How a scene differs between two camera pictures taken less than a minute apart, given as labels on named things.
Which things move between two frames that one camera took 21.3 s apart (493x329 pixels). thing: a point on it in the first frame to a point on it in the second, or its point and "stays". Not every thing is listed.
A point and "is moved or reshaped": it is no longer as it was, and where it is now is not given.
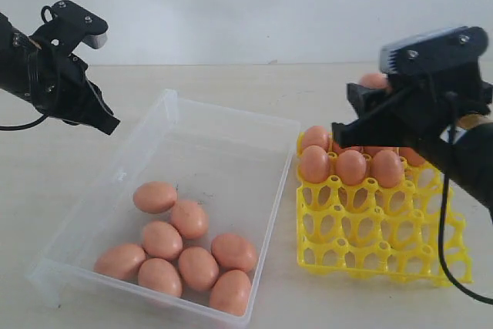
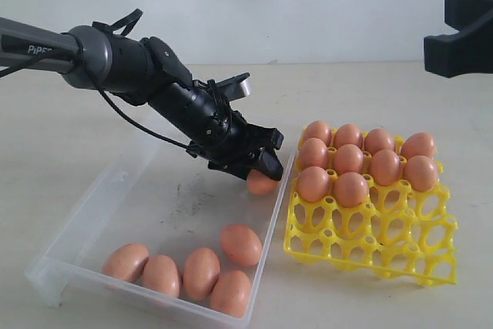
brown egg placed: [316, 135] is moved or reshaped
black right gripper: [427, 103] to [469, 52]
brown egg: [198, 269] is moved or reshaped
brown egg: [387, 168] stays
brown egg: [314, 165] is moved or reshaped
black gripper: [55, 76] to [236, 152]
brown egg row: [351, 166] stays
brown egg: [161, 240] to [259, 183]
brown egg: [154, 197] to [350, 189]
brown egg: [230, 292] stays
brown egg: [374, 80] to [421, 172]
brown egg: [233, 252] is moved or reshaped
